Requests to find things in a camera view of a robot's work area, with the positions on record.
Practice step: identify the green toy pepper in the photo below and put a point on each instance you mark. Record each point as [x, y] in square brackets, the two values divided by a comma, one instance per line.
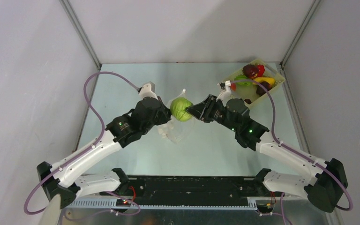
[242, 80]

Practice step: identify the orange red toy fruit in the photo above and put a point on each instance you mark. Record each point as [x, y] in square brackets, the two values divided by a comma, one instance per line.
[233, 86]

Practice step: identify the dark red toy fruit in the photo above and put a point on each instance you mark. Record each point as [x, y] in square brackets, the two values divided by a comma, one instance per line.
[250, 71]

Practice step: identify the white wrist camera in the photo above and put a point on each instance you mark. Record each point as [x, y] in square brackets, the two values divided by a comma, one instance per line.
[226, 92]
[147, 91]

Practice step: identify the dark purple toy fruit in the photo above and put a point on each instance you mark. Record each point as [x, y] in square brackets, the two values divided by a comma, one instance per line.
[261, 89]

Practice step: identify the clear zip top bag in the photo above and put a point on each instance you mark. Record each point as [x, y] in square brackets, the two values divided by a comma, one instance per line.
[175, 130]

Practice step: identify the green toy cabbage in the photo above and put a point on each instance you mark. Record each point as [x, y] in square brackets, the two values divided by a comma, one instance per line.
[178, 109]

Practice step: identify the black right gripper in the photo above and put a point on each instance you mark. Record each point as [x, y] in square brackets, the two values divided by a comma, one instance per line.
[209, 108]

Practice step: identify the red toy pepper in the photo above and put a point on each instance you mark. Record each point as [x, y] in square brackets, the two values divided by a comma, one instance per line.
[261, 70]

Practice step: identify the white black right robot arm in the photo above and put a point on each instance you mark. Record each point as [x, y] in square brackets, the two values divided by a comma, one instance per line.
[321, 182]

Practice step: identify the yellow toy banana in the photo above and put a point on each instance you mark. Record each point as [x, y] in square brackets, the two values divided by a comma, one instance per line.
[271, 81]

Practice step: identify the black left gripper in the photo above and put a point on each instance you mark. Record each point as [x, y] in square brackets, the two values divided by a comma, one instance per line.
[166, 114]

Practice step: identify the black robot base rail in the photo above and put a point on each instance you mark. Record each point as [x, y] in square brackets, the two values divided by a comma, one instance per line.
[195, 191]

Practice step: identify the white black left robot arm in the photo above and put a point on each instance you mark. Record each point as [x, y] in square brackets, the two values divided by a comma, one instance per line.
[67, 177]

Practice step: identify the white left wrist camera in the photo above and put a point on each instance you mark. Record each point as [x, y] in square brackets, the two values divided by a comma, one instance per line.
[147, 91]

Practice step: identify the cream perforated plastic basket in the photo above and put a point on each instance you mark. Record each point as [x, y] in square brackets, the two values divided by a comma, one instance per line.
[249, 92]

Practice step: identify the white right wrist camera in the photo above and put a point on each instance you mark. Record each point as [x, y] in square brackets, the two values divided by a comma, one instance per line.
[226, 92]

